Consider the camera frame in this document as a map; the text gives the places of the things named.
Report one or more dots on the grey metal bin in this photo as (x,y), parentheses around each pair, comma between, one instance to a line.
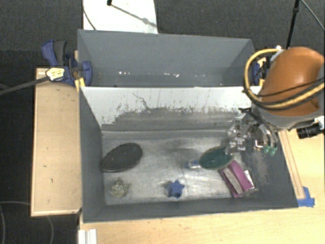
(157,126)

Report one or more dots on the blue star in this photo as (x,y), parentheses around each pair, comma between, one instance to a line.
(175,188)

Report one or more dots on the purple box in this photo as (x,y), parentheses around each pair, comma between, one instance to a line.
(240,180)

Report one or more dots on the black oval disc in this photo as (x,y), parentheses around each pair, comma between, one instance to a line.
(121,157)

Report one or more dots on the grey-green toy turtle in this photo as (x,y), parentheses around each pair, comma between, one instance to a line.
(118,187)

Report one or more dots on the black cylinder on white bracket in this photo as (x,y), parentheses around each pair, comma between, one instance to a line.
(308,130)

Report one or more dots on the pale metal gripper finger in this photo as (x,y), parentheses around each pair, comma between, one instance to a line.
(236,132)
(237,145)

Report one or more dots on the pale wood board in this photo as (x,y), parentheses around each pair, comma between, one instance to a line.
(57,149)

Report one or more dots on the dark green round paddle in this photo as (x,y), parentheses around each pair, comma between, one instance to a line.
(214,159)

